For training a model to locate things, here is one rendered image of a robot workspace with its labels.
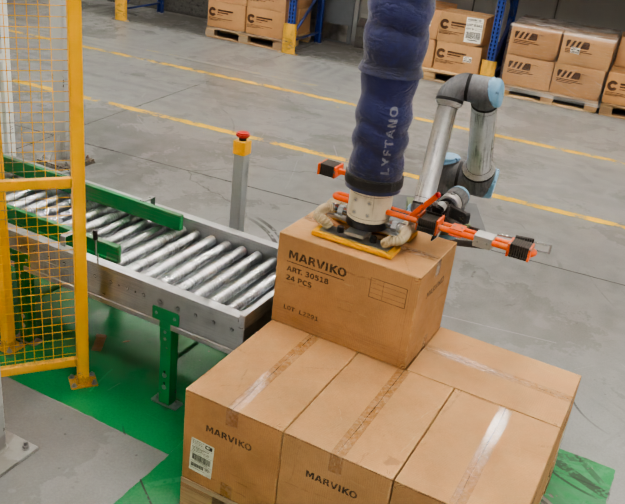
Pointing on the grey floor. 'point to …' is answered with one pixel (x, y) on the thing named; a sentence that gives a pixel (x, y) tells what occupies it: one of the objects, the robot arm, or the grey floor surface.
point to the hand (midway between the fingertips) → (436, 223)
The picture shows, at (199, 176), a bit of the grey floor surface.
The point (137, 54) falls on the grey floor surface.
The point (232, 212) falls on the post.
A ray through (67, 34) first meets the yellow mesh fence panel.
